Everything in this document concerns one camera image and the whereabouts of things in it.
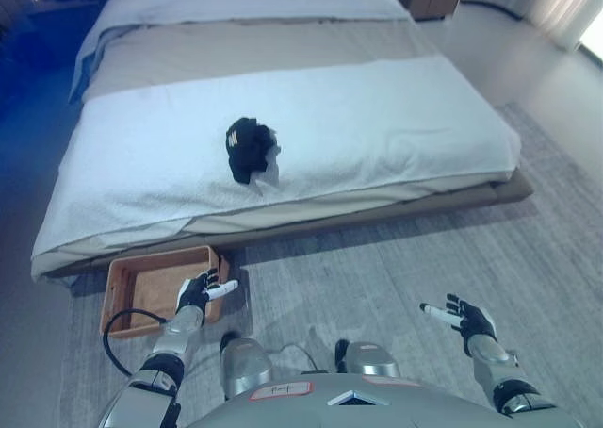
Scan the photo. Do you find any white crumpled garment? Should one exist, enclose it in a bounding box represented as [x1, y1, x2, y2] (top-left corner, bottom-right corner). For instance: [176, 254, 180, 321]
[247, 144, 283, 198]

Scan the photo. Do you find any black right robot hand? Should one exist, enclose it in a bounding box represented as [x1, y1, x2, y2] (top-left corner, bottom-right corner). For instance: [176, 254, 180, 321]
[419, 293, 498, 346]

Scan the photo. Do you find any white curtain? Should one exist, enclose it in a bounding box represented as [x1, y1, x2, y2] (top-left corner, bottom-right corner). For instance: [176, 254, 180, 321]
[459, 0, 603, 51]

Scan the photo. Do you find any white textured bed blanket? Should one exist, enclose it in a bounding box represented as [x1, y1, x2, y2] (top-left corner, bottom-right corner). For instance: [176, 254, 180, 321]
[30, 55, 522, 261]

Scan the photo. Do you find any silver robot torso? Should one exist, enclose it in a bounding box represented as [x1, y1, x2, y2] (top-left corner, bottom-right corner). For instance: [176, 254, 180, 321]
[176, 370, 595, 428]

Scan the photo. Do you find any bed with beige base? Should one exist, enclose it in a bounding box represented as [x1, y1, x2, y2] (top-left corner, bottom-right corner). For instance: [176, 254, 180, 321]
[30, 0, 535, 283]

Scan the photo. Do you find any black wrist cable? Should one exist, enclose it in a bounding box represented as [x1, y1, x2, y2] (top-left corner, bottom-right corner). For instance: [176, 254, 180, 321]
[103, 308, 167, 378]

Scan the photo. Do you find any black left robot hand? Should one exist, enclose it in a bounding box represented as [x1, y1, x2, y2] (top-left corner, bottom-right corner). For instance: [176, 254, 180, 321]
[175, 267, 240, 317]

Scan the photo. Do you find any brown rectangular basket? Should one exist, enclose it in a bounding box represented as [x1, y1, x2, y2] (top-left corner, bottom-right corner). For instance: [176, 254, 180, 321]
[99, 245, 232, 341]

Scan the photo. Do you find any silver right robot leg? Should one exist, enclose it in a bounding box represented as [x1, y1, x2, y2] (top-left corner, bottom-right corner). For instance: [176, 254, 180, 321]
[334, 337, 396, 378]

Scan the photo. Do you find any silver robot leg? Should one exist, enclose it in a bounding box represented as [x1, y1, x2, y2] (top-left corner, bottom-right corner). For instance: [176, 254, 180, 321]
[220, 332, 274, 401]
[334, 337, 396, 378]

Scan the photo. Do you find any grey striped rug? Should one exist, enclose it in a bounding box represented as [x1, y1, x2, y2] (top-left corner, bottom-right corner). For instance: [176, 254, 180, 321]
[59, 101, 603, 428]

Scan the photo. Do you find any silver left robot leg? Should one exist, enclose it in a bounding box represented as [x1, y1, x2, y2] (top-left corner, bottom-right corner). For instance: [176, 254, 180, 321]
[220, 332, 274, 401]

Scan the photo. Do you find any black crumpled garment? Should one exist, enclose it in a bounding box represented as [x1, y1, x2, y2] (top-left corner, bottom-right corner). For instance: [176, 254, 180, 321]
[225, 116, 278, 186]

